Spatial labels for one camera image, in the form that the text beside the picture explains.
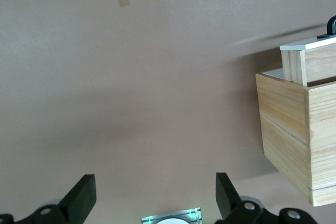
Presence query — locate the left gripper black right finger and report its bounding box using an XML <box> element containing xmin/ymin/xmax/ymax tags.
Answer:
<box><xmin>215</xmin><ymin>173</ymin><xmax>266</xmax><ymax>224</ymax></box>

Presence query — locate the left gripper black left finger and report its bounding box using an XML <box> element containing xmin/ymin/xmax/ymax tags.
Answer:
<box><xmin>19</xmin><ymin>174</ymin><xmax>97</xmax><ymax>224</ymax></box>

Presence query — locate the white-fronted drawer with handle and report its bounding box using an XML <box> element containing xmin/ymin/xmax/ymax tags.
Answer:
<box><xmin>279</xmin><ymin>36</ymin><xmax>336</xmax><ymax>86</ymax></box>

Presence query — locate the black metal drawer handle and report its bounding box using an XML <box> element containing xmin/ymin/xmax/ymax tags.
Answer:
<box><xmin>317</xmin><ymin>15</ymin><xmax>336</xmax><ymax>39</ymax></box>

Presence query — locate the light wooden drawer cabinet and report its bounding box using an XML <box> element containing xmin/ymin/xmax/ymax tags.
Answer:
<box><xmin>256</xmin><ymin>73</ymin><xmax>336</xmax><ymax>207</ymax></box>

